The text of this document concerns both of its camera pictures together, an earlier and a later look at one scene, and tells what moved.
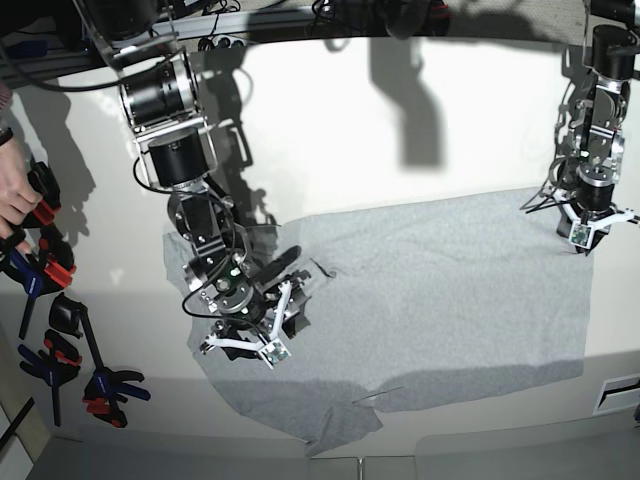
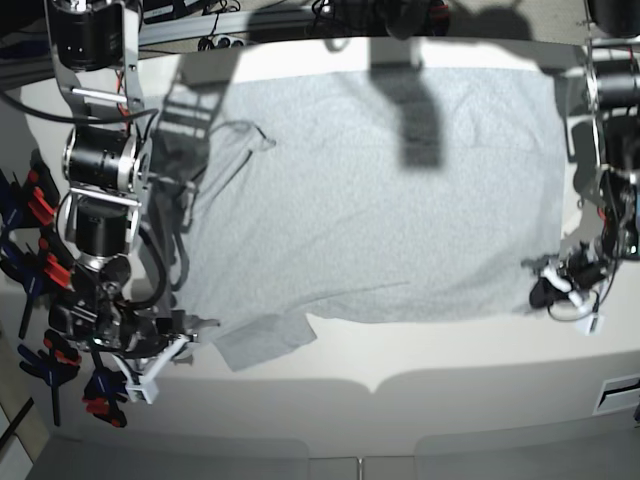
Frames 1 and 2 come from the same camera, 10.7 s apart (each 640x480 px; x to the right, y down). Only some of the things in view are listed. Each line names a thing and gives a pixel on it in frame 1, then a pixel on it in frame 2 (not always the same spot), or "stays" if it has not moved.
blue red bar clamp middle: (46, 271) stays
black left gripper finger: (291, 315) -> (181, 322)
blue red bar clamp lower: (60, 363) stays
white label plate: (618, 394) stays
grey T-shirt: (410, 300) -> (379, 193)
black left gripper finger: (235, 349) -> (185, 355)
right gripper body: (585, 219) -> (580, 272)
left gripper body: (257, 309) -> (97, 313)
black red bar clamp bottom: (104, 395) stays
